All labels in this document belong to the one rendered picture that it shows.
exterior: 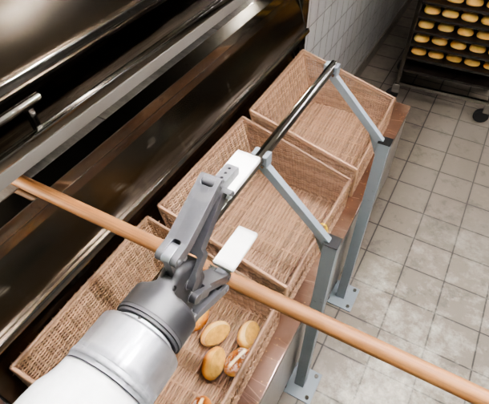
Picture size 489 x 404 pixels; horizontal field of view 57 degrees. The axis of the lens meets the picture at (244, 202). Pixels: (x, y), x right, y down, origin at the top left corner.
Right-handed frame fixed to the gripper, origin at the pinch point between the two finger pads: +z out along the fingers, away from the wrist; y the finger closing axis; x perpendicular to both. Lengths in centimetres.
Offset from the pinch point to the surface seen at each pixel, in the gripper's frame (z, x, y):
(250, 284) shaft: 6.0, -2.0, 28.5
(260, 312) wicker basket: 33, -12, 89
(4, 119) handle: 0.1, -44.8, 3.4
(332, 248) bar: 41, 4, 54
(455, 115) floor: 268, 22, 149
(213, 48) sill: 80, -55, 31
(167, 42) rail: 39, -41, 7
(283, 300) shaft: 5.9, 4.5, 28.5
